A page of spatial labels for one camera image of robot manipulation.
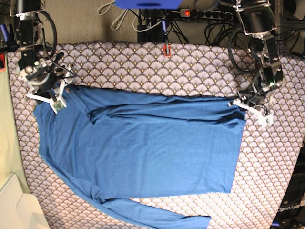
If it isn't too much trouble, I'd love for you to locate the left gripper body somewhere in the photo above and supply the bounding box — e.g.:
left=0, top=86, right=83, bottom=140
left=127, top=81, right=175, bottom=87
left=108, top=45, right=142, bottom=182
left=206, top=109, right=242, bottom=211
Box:
left=240, top=89, right=266, bottom=107

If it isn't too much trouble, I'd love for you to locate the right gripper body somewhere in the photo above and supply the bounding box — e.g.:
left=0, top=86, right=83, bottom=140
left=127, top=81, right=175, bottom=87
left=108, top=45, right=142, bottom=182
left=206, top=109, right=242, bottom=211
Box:
left=32, top=73, right=57, bottom=97

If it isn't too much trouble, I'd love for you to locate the blue long-sleeve T-shirt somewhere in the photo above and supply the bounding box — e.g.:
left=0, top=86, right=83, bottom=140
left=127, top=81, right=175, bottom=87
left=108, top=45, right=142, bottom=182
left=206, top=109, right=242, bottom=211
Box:
left=34, top=85, right=245, bottom=229

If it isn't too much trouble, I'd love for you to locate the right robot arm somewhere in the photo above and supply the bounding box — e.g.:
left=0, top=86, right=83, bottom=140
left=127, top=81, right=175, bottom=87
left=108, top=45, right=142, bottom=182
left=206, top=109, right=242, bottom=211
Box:
left=10, top=0, right=75, bottom=100

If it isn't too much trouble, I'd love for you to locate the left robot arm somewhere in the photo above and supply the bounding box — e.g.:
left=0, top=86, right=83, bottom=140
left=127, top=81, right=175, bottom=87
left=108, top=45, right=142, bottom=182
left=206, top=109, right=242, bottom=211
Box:
left=227, top=0, right=284, bottom=107

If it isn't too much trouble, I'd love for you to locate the red table clamp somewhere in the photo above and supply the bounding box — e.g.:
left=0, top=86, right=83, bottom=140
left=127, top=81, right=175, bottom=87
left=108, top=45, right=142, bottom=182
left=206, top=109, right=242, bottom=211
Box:
left=162, top=43, right=171, bottom=57

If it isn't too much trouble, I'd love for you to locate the blue box at top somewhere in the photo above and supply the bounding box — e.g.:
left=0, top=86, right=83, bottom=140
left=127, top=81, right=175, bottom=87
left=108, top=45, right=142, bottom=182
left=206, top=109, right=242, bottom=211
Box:
left=115, top=0, right=182, bottom=9

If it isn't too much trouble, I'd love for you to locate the white power strip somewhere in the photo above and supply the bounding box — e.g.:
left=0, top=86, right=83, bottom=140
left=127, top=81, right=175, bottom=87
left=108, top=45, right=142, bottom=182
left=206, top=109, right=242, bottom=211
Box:
left=178, top=9, right=234, bottom=21

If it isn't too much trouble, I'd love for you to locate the black OpenArm case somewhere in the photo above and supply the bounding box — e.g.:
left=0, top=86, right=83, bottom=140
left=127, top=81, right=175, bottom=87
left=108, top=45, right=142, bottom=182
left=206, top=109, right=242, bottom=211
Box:
left=270, top=146, right=305, bottom=229

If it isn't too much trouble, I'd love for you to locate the white plastic bin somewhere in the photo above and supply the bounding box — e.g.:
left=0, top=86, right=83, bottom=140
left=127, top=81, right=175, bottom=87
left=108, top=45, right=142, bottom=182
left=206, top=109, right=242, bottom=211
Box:
left=0, top=173, right=49, bottom=229

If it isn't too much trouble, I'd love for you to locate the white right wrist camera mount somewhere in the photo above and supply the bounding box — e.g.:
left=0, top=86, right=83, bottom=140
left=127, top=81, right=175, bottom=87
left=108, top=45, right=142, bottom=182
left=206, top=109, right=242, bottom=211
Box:
left=25, top=64, right=73, bottom=114

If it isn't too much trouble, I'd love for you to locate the blue clamp handle left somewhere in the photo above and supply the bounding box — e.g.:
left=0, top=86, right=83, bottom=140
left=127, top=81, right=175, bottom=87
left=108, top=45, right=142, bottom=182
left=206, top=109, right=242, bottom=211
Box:
left=0, top=23, right=10, bottom=42

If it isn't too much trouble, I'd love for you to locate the blue clamp handle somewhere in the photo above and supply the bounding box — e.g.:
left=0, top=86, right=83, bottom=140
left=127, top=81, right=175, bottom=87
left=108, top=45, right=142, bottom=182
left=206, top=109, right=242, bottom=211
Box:
left=0, top=23, right=10, bottom=42
left=161, top=20, right=167, bottom=36

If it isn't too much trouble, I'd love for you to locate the blue centre clamp handle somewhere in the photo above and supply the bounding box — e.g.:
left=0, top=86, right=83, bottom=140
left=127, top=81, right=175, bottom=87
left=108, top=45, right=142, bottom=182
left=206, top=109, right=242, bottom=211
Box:
left=161, top=20, right=167, bottom=36

